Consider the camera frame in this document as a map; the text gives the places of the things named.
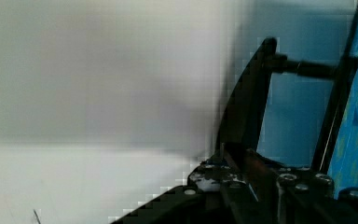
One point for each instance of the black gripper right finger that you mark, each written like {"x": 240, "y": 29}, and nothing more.
{"x": 262, "y": 173}

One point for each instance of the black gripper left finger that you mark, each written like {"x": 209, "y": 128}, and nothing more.
{"x": 212, "y": 173}

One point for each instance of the blue oven door with handle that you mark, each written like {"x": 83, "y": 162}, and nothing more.
{"x": 315, "y": 30}

